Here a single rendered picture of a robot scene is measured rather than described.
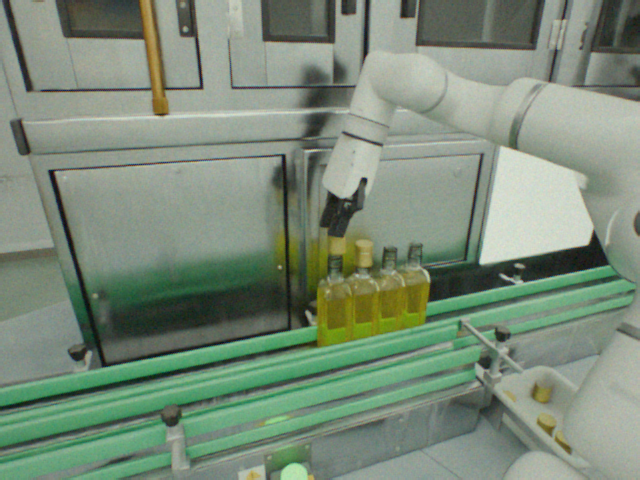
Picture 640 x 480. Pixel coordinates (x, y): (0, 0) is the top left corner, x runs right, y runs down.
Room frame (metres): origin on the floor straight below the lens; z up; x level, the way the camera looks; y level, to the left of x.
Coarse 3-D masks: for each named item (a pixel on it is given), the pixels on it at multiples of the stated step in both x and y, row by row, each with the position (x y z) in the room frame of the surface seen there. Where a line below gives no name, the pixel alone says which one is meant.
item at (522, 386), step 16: (544, 368) 0.70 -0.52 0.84; (496, 384) 0.65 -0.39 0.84; (512, 384) 0.67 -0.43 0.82; (528, 384) 0.68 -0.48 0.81; (544, 384) 0.69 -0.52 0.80; (560, 384) 0.66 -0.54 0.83; (528, 400) 0.67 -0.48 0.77; (560, 400) 0.65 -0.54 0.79; (528, 416) 0.56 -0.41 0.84; (560, 416) 0.63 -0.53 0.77; (544, 432) 0.53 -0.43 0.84; (560, 448) 0.49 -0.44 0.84; (576, 464) 0.46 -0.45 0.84
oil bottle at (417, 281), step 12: (408, 276) 0.69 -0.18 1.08; (420, 276) 0.70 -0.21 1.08; (408, 288) 0.69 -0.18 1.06; (420, 288) 0.69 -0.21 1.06; (408, 300) 0.69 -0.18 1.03; (420, 300) 0.69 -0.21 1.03; (408, 312) 0.69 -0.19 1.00; (420, 312) 0.70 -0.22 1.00; (408, 324) 0.69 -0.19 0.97; (420, 324) 0.70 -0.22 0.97
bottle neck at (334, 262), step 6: (330, 258) 0.65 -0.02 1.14; (336, 258) 0.65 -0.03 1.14; (342, 258) 0.66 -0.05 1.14; (330, 264) 0.65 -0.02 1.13; (336, 264) 0.65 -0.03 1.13; (342, 264) 0.66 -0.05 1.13; (330, 270) 0.65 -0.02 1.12; (336, 270) 0.65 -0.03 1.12; (330, 276) 0.65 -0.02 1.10; (336, 276) 0.65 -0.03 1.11; (336, 282) 0.65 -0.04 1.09
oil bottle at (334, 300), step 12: (324, 288) 0.65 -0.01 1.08; (336, 288) 0.64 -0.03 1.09; (348, 288) 0.65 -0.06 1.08; (324, 300) 0.64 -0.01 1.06; (336, 300) 0.64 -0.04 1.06; (348, 300) 0.64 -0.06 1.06; (324, 312) 0.64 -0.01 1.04; (336, 312) 0.64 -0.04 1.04; (348, 312) 0.64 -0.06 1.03; (324, 324) 0.64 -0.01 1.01; (336, 324) 0.64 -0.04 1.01; (348, 324) 0.64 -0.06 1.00; (324, 336) 0.64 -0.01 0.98; (336, 336) 0.64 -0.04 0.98; (348, 336) 0.64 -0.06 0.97
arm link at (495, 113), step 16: (448, 80) 0.61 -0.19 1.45; (464, 80) 0.65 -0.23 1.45; (528, 80) 0.50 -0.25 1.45; (448, 96) 0.61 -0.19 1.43; (464, 96) 0.64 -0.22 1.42; (480, 96) 0.62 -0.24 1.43; (496, 96) 0.59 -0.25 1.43; (512, 96) 0.49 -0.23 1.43; (528, 96) 0.48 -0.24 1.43; (432, 112) 0.62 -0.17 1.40; (448, 112) 0.63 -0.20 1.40; (464, 112) 0.63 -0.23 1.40; (480, 112) 0.61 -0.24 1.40; (496, 112) 0.49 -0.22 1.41; (512, 112) 0.48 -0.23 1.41; (464, 128) 0.62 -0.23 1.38; (480, 128) 0.59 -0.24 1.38; (496, 128) 0.49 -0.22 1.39; (512, 128) 0.48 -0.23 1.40; (512, 144) 0.49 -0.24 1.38
